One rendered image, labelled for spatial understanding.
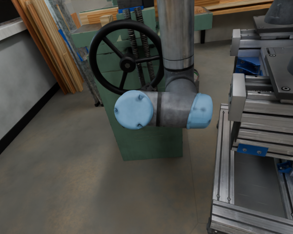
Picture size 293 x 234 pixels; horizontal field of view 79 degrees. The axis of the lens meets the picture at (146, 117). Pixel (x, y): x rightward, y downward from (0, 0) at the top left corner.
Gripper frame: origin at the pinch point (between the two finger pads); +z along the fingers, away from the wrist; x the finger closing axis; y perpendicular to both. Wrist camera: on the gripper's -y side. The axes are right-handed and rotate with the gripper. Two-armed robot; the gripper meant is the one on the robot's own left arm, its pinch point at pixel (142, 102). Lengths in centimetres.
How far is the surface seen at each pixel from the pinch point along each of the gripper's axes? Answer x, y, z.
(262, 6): -6, 170, 189
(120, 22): 24.0, 12.5, -7.8
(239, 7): 12, 152, 195
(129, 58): 14.7, 7.1, -3.0
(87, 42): 36.1, -3.3, 12.9
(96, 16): 46, 7, 23
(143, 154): -29, -31, 53
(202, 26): 7.9, 38.1, 13.1
